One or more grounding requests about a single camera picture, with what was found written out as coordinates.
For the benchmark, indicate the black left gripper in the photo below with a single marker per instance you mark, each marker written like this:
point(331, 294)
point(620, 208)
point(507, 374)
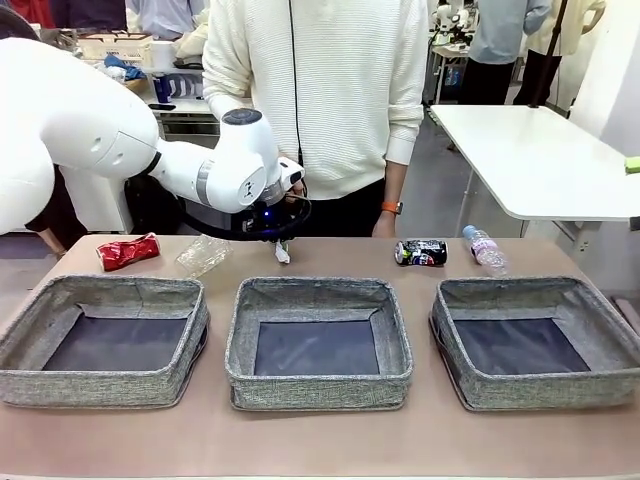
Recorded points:
point(260, 223)

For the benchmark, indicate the crushed clear plastic bottle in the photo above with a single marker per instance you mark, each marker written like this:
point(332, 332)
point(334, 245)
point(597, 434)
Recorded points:
point(202, 256)

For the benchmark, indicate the crushed black can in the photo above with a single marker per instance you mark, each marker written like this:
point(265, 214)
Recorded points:
point(422, 252)

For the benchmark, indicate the crushed red can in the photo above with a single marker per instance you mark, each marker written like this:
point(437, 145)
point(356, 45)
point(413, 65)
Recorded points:
point(131, 251)

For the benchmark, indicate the clear bottle pink label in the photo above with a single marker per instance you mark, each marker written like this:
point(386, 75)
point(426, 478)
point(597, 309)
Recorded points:
point(484, 250)

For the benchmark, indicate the person's left forearm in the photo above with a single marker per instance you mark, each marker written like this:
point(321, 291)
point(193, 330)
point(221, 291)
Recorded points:
point(400, 145)

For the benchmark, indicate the person's right forearm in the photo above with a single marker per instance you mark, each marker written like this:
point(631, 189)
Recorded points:
point(220, 102)

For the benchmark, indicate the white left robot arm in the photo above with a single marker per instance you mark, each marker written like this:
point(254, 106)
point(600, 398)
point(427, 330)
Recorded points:
point(75, 115)

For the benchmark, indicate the person's right hand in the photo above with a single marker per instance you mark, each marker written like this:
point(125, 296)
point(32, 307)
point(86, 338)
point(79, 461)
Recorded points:
point(299, 189)

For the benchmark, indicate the person's left hand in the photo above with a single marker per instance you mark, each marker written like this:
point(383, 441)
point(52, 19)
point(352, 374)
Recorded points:
point(384, 226)

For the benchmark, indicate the orange wrist watch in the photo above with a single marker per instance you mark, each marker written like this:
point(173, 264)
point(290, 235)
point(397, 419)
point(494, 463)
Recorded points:
point(392, 207)

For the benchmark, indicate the black stand pole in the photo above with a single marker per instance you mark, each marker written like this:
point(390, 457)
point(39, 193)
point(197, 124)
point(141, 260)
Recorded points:
point(552, 45)

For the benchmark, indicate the person in cream top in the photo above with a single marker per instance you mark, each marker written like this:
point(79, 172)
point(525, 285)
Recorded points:
point(580, 25)

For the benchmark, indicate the grey fabric basket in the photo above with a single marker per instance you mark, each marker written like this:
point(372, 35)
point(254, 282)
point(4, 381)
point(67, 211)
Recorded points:
point(100, 390)
point(540, 392)
point(315, 392)

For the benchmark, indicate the person in white sweater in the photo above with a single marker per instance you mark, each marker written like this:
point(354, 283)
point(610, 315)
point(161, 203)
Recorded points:
point(340, 100)

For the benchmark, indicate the white office desk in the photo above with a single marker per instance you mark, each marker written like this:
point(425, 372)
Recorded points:
point(190, 106)

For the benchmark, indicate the black phone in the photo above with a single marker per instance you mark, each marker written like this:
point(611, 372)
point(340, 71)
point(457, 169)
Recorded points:
point(162, 107)

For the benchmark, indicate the blue white striped box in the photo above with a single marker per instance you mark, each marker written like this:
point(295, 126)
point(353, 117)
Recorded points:
point(185, 86)

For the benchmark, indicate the person in light blue shirt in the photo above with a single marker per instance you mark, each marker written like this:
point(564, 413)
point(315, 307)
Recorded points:
point(500, 35)
point(165, 17)

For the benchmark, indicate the blue can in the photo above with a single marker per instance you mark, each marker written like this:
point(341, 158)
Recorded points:
point(161, 89)

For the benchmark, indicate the grey metal cart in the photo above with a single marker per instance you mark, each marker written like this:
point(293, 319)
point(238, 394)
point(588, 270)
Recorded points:
point(450, 75)

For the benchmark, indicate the cream cloth bag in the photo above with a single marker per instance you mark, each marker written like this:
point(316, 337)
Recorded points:
point(192, 47)

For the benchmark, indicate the white paper roll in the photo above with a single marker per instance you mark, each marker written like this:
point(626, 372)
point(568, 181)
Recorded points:
point(162, 55)

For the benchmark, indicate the person in black trousers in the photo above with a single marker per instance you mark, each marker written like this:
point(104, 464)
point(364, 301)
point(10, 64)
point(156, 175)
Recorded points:
point(50, 220)

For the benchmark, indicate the blue cloth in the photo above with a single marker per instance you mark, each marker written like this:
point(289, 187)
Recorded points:
point(127, 69)

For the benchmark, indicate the white lab device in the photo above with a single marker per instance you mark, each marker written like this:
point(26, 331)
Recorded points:
point(445, 15)

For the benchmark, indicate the light wooden crate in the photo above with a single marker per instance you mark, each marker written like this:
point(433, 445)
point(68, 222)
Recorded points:
point(115, 50)

